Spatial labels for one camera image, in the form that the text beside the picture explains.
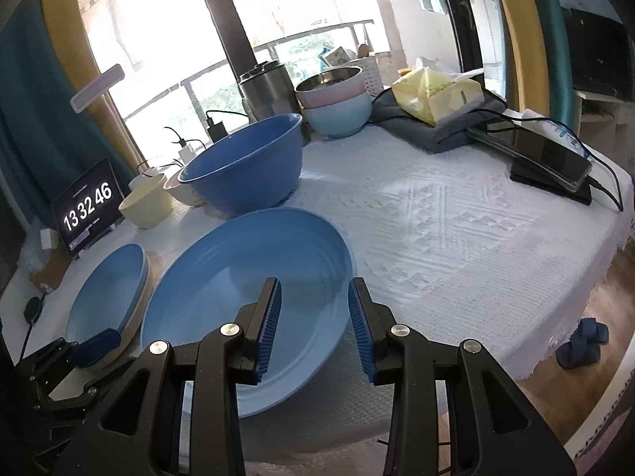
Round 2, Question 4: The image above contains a white printed plastic packet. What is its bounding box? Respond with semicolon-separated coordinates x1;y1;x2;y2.
516;108;596;159

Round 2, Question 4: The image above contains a cream yellow bowl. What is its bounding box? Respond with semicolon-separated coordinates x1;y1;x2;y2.
118;173;173;230

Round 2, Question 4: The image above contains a black smartphone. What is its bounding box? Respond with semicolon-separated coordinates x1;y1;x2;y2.
466;124;593;194

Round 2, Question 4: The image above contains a black power bank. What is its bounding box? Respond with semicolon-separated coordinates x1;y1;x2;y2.
510;159;593;206

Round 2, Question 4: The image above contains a white textured tablecloth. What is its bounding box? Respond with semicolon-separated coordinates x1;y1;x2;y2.
0;121;635;476

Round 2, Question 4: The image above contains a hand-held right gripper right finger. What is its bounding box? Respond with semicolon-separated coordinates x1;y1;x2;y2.
348;276;579;476

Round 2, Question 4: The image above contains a yellow curtain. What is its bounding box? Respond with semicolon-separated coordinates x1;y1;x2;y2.
42;0;142;179
489;0;551;115

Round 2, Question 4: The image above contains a black charging cable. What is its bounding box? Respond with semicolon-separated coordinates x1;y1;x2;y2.
163;126;204;154
204;108;250;127

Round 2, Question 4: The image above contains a large light blue plate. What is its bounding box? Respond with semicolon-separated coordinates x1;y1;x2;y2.
140;208;356;415

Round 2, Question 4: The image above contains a pale blue bowl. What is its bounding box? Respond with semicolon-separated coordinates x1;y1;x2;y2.
302;92;374;138

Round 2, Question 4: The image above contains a white cabinet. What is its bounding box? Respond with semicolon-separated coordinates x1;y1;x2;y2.
573;88;635;159

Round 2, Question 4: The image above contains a dark blue bowl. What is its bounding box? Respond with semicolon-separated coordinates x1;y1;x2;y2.
177;113;304;218

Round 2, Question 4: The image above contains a balcony railing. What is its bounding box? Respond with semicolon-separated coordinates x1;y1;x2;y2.
121;19;376;125

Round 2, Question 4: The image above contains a black tablet clock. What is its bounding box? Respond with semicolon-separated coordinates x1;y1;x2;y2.
51;157;125;257

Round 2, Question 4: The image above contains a dark window mullion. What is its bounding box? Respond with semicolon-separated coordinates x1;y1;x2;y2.
191;0;261;85

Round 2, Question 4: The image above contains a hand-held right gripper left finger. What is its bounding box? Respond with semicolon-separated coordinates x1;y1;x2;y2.
52;278;283;476

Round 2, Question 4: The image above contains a small light blue plate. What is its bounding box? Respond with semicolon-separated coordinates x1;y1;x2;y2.
64;243;148;358

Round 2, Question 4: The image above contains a steel tumbler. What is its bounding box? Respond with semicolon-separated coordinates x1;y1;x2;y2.
239;59;299;125

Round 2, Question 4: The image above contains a black monitor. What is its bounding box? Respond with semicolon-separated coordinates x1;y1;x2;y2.
558;5;627;101

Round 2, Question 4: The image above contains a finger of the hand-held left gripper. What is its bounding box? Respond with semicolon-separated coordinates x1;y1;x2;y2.
15;328;123;397
35;374;107;415

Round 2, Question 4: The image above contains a blue slipper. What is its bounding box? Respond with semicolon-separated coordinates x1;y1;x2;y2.
575;317;610;344
556;332;602;370

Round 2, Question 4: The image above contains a white hanging garment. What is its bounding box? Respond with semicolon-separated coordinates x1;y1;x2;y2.
104;0;144;73

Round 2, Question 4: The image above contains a teal curtain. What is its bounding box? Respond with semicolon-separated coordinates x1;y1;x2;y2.
0;10;65;219
521;0;581;130

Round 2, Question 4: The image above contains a black door frame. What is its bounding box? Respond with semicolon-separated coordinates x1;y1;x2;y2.
431;0;507;105

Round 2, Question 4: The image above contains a pink strawberry pattern bowl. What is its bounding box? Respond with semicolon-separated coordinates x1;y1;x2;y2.
164;166;206;208

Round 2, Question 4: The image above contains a clear plastic bag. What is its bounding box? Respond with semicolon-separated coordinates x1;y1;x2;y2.
20;218;55;278

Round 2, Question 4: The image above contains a cardboard box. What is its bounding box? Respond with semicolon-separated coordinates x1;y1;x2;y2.
30;245;70;288

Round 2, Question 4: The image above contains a white plastic basket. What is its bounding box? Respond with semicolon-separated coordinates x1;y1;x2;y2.
347;54;386;92

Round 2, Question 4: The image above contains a pale pink bowl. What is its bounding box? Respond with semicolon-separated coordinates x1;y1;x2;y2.
298;86;370;110

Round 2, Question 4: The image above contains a yellow tissue pack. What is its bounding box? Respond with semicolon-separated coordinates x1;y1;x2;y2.
392;65;486;127

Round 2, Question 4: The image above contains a black phone cable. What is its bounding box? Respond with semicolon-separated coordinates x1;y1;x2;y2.
587;151;625;213

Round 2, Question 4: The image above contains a grey folded towel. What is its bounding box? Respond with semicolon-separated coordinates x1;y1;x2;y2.
369;86;507;154

